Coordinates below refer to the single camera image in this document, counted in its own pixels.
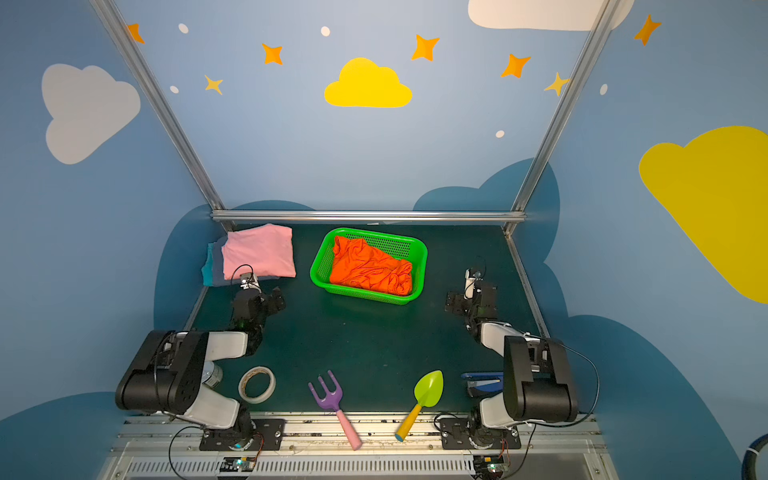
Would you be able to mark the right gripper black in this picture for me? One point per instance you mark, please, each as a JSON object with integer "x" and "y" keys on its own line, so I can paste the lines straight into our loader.
{"x": 456, "y": 303}

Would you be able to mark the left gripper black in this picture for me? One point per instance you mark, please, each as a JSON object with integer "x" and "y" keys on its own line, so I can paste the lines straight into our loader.
{"x": 271, "y": 301}

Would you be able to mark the green plastic basket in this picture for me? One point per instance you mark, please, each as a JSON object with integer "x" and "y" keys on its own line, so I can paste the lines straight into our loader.
{"x": 399, "y": 247}

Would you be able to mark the orange t shirt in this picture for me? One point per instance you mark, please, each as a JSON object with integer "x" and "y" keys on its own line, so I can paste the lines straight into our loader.
{"x": 358, "y": 265}

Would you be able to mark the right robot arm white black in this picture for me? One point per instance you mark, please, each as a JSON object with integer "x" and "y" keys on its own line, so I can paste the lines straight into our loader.
{"x": 535, "y": 383}

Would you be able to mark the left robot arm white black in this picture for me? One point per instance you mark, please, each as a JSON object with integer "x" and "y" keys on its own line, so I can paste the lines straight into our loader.
{"x": 166, "y": 374}

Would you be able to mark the grey folded t shirt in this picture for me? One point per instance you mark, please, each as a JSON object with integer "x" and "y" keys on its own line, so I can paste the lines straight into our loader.
{"x": 220, "y": 243}

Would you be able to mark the teal folded t shirt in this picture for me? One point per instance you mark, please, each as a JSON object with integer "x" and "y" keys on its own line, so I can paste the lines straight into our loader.
{"x": 212, "y": 275}

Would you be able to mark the pink folded t shirt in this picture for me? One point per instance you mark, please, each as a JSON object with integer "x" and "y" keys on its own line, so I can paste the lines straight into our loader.
{"x": 266, "y": 250}

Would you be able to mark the blue stapler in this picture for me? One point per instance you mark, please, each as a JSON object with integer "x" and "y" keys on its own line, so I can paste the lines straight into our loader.
{"x": 483, "y": 384}

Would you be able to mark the white tape roll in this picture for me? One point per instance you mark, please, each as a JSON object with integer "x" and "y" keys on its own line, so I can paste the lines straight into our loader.
{"x": 257, "y": 385}

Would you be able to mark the green toy shovel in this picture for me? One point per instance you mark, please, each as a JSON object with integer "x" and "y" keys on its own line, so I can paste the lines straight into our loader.
{"x": 427, "y": 392}

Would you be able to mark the purple toy garden fork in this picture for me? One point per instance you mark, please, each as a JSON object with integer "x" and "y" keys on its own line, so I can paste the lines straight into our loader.
{"x": 331, "y": 401}

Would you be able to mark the back horizontal aluminium bar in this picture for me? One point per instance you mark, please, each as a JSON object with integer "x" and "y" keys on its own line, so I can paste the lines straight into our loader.
{"x": 367, "y": 217}

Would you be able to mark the left circuit board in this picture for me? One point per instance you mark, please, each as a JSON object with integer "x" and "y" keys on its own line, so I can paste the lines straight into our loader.
{"x": 237, "y": 465}

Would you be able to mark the circuit board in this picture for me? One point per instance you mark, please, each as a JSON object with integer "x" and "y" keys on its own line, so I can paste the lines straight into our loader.
{"x": 237, "y": 465}
{"x": 487, "y": 467}

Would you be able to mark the right circuit board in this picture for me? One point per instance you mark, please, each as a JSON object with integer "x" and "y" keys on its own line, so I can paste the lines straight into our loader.
{"x": 487, "y": 467}

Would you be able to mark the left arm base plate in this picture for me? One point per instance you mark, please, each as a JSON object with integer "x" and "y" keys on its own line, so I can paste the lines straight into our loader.
{"x": 266, "y": 435}

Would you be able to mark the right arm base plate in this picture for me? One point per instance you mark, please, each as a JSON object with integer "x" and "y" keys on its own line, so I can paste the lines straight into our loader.
{"x": 459, "y": 433}

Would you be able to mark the aluminium rail base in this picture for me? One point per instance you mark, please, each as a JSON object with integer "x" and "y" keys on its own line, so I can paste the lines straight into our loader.
{"x": 312, "y": 445}

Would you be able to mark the left aluminium frame post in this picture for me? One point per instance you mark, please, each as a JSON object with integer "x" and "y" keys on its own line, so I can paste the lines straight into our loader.
{"x": 113, "y": 21}

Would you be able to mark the aluminium frame post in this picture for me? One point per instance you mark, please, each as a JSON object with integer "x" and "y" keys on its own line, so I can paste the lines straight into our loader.
{"x": 583, "y": 68}
{"x": 113, "y": 21}

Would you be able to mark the right aluminium frame post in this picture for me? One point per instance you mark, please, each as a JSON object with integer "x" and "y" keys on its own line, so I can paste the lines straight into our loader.
{"x": 583, "y": 68}

